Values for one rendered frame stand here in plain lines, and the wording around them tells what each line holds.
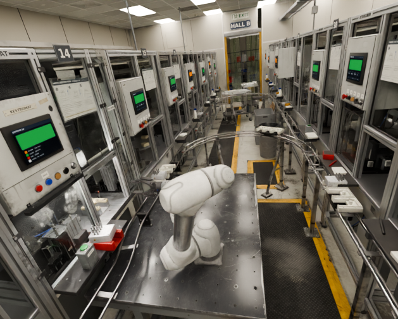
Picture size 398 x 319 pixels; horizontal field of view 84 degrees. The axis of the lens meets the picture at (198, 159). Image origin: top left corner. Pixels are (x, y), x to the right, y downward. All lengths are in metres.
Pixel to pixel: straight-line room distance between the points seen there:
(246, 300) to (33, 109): 1.45
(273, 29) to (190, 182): 8.91
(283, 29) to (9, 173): 9.17
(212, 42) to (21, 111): 8.68
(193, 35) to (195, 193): 9.04
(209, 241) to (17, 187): 1.01
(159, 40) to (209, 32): 1.99
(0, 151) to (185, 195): 0.78
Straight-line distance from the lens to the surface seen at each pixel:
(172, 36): 9.92
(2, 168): 1.21
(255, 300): 1.43
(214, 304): 1.43
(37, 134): 1.29
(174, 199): 0.85
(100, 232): 1.51
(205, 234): 1.40
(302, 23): 9.69
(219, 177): 0.89
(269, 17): 9.56
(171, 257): 1.36
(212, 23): 9.61
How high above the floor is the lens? 1.89
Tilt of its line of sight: 24 degrees down
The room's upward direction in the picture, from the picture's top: 8 degrees counter-clockwise
